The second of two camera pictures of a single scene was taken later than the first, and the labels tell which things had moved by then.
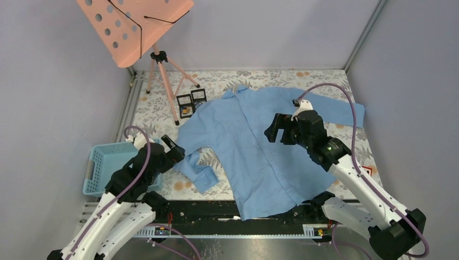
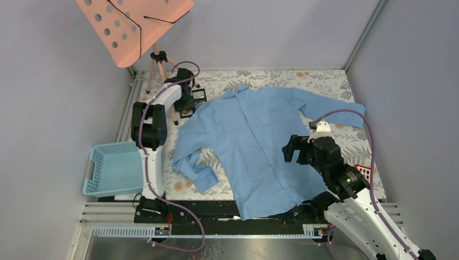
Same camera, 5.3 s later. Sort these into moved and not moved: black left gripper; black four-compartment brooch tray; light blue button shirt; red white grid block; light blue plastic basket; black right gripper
Moved: black left gripper; black right gripper
Not moved: light blue button shirt; black four-compartment brooch tray; red white grid block; light blue plastic basket
